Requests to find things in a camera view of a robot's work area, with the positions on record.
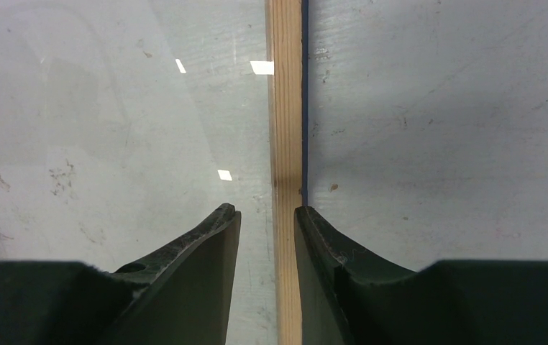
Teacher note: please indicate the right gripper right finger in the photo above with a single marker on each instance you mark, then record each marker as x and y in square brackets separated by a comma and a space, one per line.
[350, 295]

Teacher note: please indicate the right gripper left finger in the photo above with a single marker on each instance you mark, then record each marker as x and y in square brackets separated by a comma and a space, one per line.
[178, 294]

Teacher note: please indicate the clear acrylic glass sheet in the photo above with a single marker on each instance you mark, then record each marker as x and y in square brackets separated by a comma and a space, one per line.
[123, 124]

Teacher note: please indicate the blue wooden picture frame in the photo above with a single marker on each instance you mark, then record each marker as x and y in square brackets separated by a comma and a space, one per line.
[285, 49]

